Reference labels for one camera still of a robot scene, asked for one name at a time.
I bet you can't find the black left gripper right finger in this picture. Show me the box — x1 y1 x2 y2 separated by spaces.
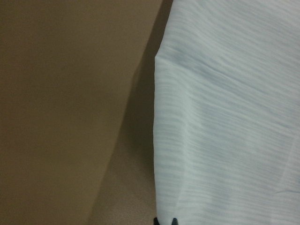
171 218 178 225

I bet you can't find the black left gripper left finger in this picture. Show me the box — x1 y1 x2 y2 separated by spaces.
153 217 159 225

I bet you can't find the light blue button-up shirt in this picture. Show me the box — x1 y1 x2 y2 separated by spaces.
153 0 300 225

